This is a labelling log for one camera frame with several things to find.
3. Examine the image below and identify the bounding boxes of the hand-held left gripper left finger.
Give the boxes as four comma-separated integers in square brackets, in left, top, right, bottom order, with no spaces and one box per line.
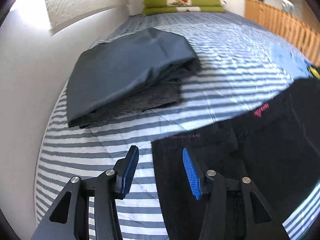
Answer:
[31,145,139,240]

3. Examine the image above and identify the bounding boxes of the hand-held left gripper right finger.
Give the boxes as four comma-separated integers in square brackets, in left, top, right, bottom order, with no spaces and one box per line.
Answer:
[182,146,290,240]

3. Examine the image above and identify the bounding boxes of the black pants with pink print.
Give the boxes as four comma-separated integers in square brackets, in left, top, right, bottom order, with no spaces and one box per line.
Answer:
[151,76,320,240]

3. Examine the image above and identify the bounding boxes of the navy blue pants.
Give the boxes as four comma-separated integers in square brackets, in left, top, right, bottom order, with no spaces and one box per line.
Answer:
[66,27,202,128]

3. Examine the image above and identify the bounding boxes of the dark grey textured cloth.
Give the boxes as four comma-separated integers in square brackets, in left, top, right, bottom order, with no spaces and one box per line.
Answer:
[80,79,184,128]

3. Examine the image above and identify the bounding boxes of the striped bed cover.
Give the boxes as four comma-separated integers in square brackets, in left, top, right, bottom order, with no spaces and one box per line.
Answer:
[34,11,320,240]

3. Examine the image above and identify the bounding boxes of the blue cloth with yellow print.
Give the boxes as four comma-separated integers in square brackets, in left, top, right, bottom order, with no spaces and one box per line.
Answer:
[269,41,320,79]

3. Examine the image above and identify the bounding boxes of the green floral folded blanket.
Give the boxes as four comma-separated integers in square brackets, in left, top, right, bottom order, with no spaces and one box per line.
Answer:
[142,0,227,15]

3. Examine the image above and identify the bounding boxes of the light blue ornament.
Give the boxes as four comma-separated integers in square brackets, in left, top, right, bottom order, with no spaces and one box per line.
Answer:
[280,0,295,13]

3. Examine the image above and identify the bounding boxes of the wooden slatted rail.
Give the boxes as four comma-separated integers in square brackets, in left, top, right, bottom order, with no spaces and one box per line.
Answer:
[244,0,320,67]

